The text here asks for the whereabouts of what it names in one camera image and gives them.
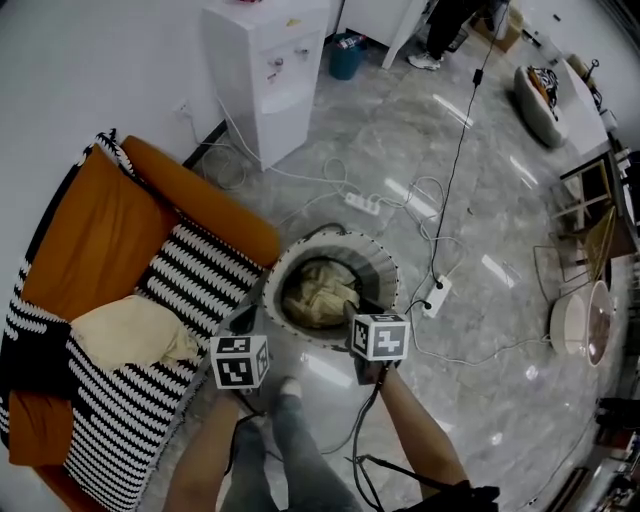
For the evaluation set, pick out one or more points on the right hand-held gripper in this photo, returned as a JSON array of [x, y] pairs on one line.
[[380, 337]]

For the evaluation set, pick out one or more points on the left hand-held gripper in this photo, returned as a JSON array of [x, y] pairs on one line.
[[240, 362]]

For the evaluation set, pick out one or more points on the cream garment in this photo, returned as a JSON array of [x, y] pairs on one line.
[[320, 300], [125, 330]]

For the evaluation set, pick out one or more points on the woven grey white laundry basket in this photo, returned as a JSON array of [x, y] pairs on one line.
[[380, 265]]

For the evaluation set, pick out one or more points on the person's right forearm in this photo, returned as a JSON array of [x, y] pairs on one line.
[[420, 430]]

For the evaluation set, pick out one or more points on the person's left forearm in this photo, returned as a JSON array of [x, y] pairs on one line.
[[200, 450]]

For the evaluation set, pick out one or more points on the person's white shoe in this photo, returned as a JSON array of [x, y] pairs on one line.
[[290, 387]]

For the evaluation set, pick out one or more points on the orange sofa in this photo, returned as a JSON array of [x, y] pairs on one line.
[[210, 200]]

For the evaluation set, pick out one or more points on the person's grey trousers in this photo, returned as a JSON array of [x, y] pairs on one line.
[[300, 450]]

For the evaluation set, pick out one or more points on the black white patterned sofa cover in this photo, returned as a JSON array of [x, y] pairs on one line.
[[115, 425]]

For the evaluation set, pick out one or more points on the round white pink pod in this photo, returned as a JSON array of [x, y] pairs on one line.
[[565, 325]]

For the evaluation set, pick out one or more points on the teal waste bin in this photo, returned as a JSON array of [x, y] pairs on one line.
[[345, 65]]

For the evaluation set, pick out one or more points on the white water dispenser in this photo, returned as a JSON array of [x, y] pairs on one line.
[[240, 75]]

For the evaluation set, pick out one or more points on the grey beanbag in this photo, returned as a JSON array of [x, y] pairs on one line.
[[535, 115]]

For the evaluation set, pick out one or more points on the dark vanity cabinet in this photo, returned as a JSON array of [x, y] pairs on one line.
[[627, 210]]

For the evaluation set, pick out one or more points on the zebra striped cushion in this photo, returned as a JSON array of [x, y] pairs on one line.
[[542, 82]]

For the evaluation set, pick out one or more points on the white sink cabinet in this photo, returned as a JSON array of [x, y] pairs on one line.
[[380, 20]]

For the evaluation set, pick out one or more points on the white rectangular block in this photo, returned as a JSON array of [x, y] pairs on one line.
[[585, 115]]

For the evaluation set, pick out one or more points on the cardboard box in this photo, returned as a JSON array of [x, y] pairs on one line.
[[505, 35]]

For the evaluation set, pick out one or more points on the white wall socket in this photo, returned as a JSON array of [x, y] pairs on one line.
[[184, 109]]

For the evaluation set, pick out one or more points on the wooden frame chair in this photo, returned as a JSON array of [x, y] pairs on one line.
[[595, 180]]

